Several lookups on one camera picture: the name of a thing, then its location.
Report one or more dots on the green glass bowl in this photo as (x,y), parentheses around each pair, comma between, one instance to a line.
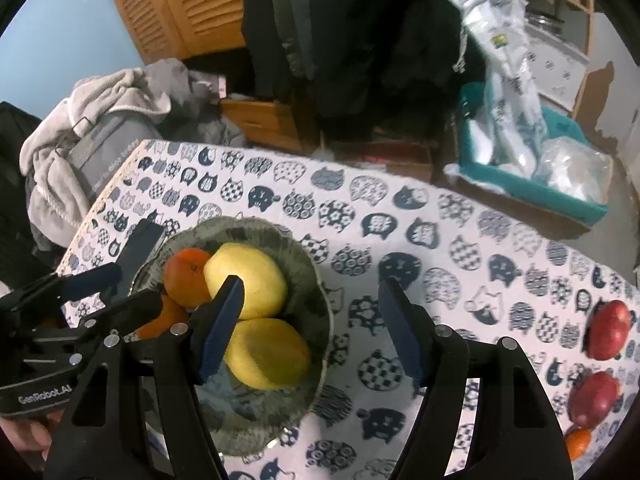
(300,280)

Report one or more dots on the small mandarin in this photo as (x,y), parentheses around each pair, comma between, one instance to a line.
(577,442)

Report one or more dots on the teal plastic crate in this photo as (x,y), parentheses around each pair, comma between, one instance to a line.
(525,190)

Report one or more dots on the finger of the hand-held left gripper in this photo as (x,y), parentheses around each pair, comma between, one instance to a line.
(95,280)
(130,310)

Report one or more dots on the dark red apple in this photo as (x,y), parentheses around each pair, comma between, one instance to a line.
(595,397)

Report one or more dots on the clear plastic bag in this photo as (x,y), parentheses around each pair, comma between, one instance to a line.
(575,165)

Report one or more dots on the grey jacket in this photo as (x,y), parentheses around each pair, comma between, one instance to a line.
(300,20)

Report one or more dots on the white printed box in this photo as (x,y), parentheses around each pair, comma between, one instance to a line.
(555,70)

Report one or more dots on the yellow-green lemon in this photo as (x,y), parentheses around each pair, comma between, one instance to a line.
(270,355)
(250,280)

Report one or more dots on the grey clothing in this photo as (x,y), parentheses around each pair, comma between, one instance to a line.
(175,72)

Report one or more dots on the wooden louvered wardrobe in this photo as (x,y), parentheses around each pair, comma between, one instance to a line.
(190,10)

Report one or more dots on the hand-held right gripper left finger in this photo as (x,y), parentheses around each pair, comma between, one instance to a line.
(222,325)

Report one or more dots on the cat print tablecloth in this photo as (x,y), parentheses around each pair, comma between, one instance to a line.
(425,220)

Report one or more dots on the large orange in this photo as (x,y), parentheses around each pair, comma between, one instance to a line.
(160,317)
(185,280)

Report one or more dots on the bright red apple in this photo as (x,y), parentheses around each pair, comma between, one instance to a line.
(610,330)

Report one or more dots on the black hooded coat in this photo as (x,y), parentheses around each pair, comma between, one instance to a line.
(375,35)

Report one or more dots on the white rice bag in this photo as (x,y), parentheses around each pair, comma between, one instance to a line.
(505,60)

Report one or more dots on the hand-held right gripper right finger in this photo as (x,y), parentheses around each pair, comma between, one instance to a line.
(400,332)

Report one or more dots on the person's left hand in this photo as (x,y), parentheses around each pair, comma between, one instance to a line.
(25,435)

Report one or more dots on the wooden drawer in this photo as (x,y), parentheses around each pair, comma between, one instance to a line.
(260,120)

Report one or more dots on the steel pot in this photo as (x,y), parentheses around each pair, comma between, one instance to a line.
(542,17)

